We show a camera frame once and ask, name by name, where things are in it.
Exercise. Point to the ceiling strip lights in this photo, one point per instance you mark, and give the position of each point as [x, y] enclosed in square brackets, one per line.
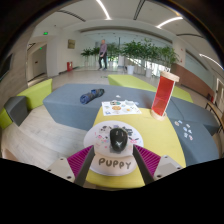
[168, 21]

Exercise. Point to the long grey upholstered bench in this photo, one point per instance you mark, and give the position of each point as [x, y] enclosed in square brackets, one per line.
[66, 106]

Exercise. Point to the folded dark blue umbrella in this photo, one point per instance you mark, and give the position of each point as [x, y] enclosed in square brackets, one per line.
[91, 96]

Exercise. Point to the white sticker sheet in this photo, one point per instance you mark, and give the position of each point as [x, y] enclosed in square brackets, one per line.
[120, 107]

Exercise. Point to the red fire extinguisher box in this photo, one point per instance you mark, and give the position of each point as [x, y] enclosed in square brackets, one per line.
[69, 66]

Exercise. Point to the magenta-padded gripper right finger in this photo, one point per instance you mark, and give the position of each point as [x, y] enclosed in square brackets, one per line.
[151, 165]

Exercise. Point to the dark grey seat block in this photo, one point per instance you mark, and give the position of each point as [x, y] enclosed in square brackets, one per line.
[16, 110]

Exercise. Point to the lime green ottoman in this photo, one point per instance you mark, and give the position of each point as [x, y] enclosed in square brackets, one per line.
[133, 81]
[183, 94]

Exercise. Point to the lime green seat block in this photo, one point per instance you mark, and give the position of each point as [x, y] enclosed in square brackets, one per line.
[36, 93]

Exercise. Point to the red glass tower lantern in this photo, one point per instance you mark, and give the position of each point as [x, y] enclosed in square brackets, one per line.
[163, 96]

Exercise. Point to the wooden bench frame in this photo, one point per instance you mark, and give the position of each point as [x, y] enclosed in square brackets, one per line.
[215, 115]

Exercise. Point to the small paper sticker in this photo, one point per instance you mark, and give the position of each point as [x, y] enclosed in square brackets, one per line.
[186, 135]
[176, 123]
[190, 131]
[180, 121]
[185, 129]
[191, 137]
[187, 125]

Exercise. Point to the person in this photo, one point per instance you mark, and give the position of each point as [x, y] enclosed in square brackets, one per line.
[103, 53]

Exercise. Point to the row of potted plants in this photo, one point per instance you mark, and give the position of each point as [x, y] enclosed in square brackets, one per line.
[140, 53]

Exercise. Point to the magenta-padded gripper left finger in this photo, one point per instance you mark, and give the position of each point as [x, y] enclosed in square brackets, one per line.
[76, 163]

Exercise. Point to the black computer mouse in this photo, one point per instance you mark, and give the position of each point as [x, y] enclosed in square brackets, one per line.
[119, 140]

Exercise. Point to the round white printed mouse pad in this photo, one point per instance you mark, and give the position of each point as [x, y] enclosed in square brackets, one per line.
[113, 165]

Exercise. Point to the framed wall picture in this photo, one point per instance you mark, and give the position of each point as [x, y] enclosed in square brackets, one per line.
[71, 44]

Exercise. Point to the green exit sign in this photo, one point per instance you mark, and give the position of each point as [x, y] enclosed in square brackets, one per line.
[45, 33]

